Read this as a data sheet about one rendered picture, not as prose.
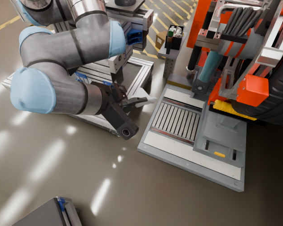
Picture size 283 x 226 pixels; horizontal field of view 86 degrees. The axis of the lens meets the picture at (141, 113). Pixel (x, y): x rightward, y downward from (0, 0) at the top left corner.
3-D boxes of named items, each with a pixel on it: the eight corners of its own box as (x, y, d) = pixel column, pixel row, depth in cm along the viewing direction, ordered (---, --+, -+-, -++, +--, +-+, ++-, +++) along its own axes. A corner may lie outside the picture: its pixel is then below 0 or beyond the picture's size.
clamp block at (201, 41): (216, 50, 62) (222, 38, 58) (194, 45, 64) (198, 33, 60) (218, 44, 65) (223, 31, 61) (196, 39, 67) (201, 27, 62)
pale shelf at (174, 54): (175, 60, 134) (176, 57, 131) (157, 55, 137) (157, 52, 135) (187, 35, 156) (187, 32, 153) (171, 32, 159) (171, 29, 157)
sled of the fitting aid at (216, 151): (238, 168, 115) (246, 165, 107) (192, 150, 123) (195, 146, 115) (241, 117, 141) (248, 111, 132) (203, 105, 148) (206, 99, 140)
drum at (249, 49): (249, 67, 75) (270, 40, 63) (206, 57, 79) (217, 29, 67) (250, 51, 82) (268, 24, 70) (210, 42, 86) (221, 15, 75)
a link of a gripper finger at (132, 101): (147, 93, 44) (119, 100, 41) (149, 97, 44) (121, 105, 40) (143, 102, 48) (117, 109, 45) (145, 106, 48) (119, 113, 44)
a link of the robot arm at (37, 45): (76, 45, 40) (88, 77, 36) (30, 56, 37) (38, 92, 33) (64, 15, 33) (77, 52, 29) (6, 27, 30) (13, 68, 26)
